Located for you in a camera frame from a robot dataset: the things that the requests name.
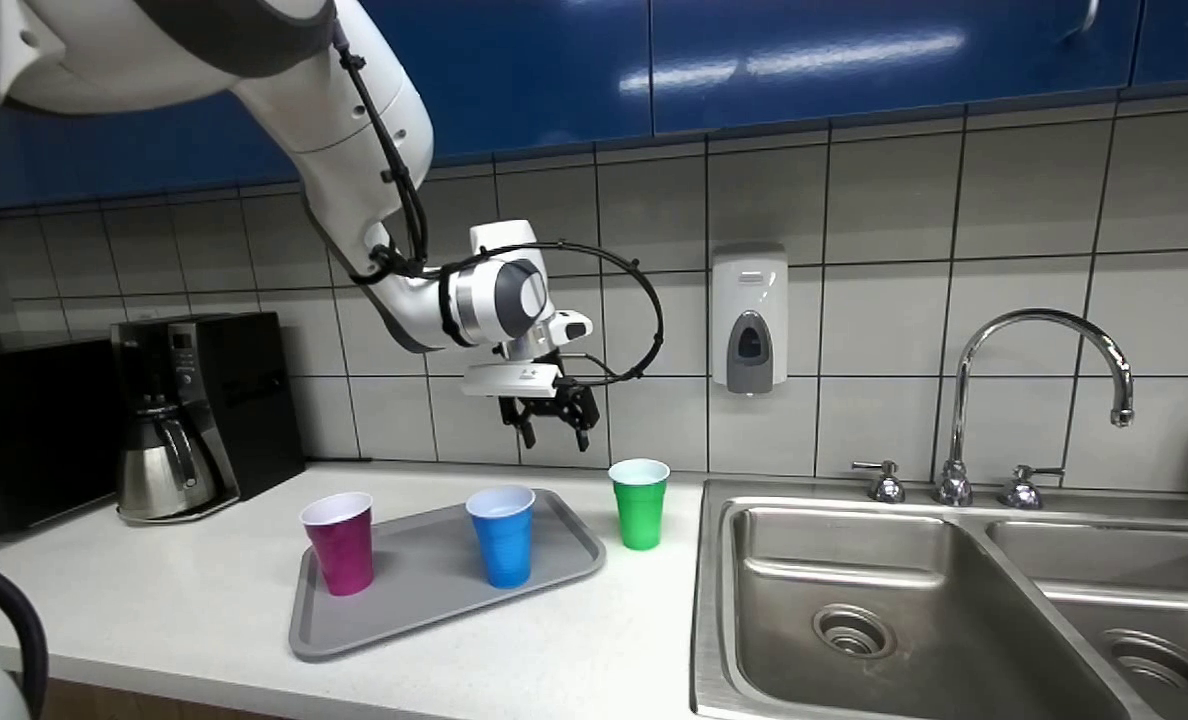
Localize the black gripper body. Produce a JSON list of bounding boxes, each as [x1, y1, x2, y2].
[[500, 382, 600, 433]]

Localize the green plastic cup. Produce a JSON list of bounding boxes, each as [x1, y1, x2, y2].
[[608, 460, 671, 553]]

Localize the blue plastic cup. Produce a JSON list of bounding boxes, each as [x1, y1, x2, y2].
[[466, 490, 537, 589]]

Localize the magenta plastic cup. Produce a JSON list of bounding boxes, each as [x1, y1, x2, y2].
[[306, 494, 377, 595]]

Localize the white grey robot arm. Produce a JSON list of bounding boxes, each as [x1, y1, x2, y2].
[[0, 0, 600, 433]]

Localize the grey plastic tray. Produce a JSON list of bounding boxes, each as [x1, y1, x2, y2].
[[290, 490, 604, 661]]

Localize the stainless steel double sink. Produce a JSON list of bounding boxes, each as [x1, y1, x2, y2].
[[692, 484, 1188, 720]]

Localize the black coffee maker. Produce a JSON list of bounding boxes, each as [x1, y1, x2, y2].
[[113, 312, 306, 501]]

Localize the blue upper cabinets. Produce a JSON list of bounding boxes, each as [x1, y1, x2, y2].
[[0, 0, 1188, 210]]

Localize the steel coffee carafe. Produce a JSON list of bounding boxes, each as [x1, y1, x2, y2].
[[117, 404, 218, 525]]

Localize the chrome sink faucet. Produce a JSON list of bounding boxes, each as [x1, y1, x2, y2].
[[849, 303, 1142, 514]]

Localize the black microwave oven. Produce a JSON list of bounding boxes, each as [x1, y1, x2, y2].
[[0, 342, 129, 541]]

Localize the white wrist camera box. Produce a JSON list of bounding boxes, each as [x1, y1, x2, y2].
[[466, 361, 560, 400]]

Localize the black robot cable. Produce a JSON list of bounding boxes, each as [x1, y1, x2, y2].
[[327, 35, 667, 391]]

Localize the white wall soap dispenser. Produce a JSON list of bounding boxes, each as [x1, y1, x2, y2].
[[712, 249, 787, 397]]

